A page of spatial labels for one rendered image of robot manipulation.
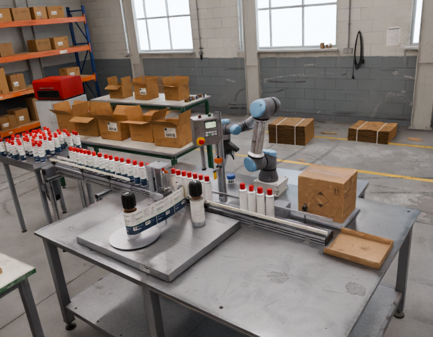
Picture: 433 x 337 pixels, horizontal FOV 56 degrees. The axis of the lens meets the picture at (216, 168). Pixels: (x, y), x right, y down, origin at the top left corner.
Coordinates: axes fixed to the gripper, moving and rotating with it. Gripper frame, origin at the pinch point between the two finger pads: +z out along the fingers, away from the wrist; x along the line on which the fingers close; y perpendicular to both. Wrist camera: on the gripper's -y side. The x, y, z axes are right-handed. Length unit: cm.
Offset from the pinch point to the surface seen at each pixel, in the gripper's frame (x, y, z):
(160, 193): 59, 23, 6
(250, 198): 52, -47, -1
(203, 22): -500, 361, -91
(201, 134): 44, -7, -38
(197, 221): 80, -24, 7
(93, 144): -51, 225, 25
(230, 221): 64, -39, 12
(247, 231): 63, -50, 17
